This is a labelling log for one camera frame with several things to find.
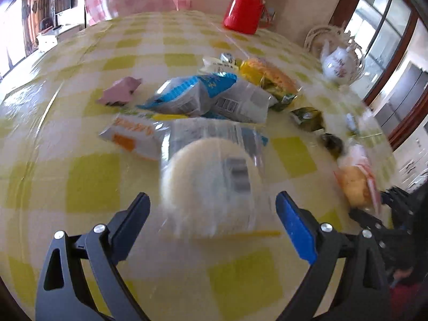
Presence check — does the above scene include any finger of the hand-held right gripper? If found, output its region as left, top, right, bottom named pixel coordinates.
left=380, top=186, right=419, bottom=215
left=349, top=208, right=386, bottom=234

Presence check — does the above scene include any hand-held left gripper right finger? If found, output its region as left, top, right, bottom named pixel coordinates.
left=276, top=190, right=392, bottom=321

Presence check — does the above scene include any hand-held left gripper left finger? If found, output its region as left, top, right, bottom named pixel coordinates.
left=35, top=192, right=151, bottom=321

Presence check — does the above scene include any bread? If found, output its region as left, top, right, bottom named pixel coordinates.
left=334, top=140, right=383, bottom=216

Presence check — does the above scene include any round bun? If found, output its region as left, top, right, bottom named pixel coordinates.
left=160, top=119, right=270, bottom=239

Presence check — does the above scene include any orange and white snack packet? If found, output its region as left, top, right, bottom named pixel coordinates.
left=98, top=114, right=168, bottom=162

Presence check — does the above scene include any blue and white snack packet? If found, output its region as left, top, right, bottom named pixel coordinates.
left=136, top=73, right=239, bottom=118

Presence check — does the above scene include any white tall cabinet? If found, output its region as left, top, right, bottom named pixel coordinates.
left=395, top=130, right=428, bottom=191

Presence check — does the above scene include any person's red clothing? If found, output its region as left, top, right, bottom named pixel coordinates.
left=389, top=274, right=423, bottom=311

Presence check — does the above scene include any small dark snack packet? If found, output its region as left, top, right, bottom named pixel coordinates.
left=319, top=133, right=345, bottom=158

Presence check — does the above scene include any small pale wrapper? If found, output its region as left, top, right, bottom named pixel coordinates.
left=346, top=112, right=360, bottom=135

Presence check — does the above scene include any green snack packet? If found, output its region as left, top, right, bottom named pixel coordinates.
left=289, top=106, right=326, bottom=132

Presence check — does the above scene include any grey white snack packet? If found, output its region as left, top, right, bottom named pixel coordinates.
left=204, top=80, right=273, bottom=124

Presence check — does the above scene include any pink snack packet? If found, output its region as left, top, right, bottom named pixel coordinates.
left=96, top=76, right=143, bottom=106

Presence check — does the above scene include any white floral teapot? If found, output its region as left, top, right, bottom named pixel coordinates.
left=320, top=45, right=360, bottom=85

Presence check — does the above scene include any yellow burger bun packet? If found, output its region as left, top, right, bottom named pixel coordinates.
left=240, top=57, right=300, bottom=112

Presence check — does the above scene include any small white snack packet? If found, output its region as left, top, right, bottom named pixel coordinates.
left=200, top=52, right=243, bottom=76

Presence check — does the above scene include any glass sliding door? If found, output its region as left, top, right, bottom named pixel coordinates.
left=329, top=0, right=428, bottom=151

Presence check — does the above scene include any white ornate chair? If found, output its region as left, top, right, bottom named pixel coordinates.
left=304, top=25, right=366, bottom=84

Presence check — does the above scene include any white television cabinet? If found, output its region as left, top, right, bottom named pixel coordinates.
left=35, top=23, right=84, bottom=52

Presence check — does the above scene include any red thermos jug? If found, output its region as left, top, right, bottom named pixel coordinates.
left=223, top=0, right=268, bottom=35

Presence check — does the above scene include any patterned brown curtain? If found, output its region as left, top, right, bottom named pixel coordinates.
left=22, top=0, right=54, bottom=54

